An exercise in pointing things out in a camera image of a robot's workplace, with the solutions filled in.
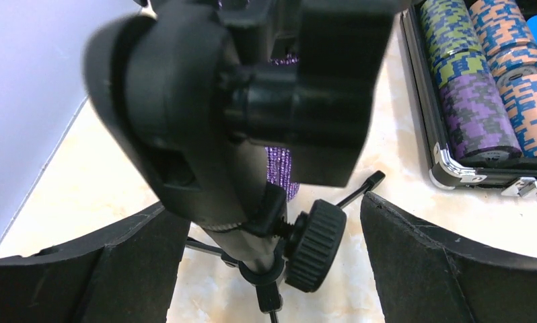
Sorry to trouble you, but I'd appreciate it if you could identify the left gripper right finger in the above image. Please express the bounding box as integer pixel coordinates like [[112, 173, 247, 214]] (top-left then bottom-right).
[[360, 192, 537, 322]]

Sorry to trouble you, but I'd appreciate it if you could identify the black poker chip case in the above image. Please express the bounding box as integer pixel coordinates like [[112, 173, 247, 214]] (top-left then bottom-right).
[[400, 1, 537, 199]]

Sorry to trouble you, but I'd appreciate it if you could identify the purple glitter microphone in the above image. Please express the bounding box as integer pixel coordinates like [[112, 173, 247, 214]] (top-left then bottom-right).
[[264, 52, 301, 203]]

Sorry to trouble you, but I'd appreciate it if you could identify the black shock mount tripod stand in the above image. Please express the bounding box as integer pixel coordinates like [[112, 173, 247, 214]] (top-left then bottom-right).
[[83, 1, 412, 322]]

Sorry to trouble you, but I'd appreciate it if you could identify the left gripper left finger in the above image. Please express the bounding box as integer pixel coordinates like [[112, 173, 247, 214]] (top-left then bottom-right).
[[0, 204, 190, 322]]

